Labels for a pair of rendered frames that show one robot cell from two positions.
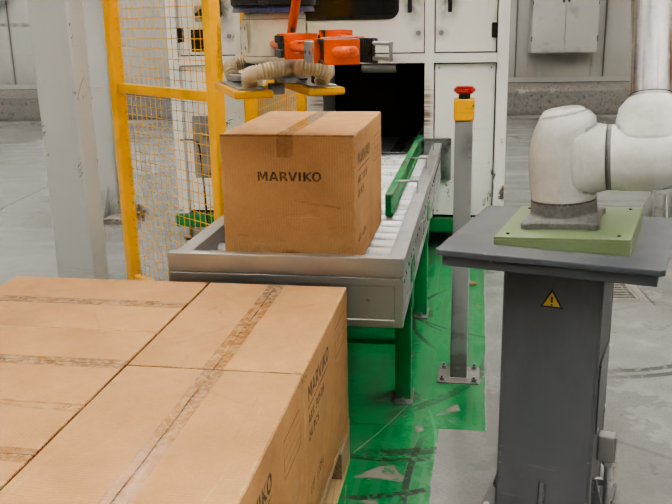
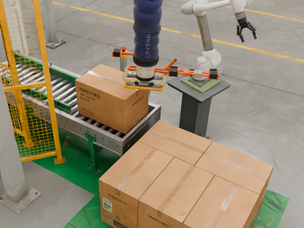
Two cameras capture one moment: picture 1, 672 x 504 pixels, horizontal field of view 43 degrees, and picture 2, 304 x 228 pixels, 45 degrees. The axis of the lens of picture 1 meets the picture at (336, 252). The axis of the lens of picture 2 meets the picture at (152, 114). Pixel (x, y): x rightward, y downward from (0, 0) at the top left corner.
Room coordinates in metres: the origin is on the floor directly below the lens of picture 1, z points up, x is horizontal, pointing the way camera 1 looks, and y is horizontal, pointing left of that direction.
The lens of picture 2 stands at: (1.26, 2.82, 2.84)
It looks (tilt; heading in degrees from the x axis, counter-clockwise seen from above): 37 degrees down; 290
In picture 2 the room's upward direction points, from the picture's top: 3 degrees clockwise
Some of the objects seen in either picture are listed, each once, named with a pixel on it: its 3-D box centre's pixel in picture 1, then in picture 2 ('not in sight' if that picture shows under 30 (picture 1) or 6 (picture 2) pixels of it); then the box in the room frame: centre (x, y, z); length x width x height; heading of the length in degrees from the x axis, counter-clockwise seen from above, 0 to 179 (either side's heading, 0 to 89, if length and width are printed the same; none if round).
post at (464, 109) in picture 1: (461, 243); (123, 89); (2.84, -0.44, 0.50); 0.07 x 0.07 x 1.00; 80
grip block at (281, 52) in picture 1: (297, 45); (173, 71); (2.10, 0.08, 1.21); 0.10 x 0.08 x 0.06; 106
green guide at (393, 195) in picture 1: (415, 167); (47, 66); (3.81, -0.37, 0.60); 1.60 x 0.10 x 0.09; 170
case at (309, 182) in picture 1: (309, 183); (112, 97); (2.71, 0.08, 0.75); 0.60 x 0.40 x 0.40; 170
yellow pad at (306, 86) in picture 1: (309, 81); not in sight; (2.36, 0.06, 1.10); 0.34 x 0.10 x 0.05; 16
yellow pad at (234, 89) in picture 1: (241, 84); (144, 84); (2.31, 0.24, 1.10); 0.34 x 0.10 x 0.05; 16
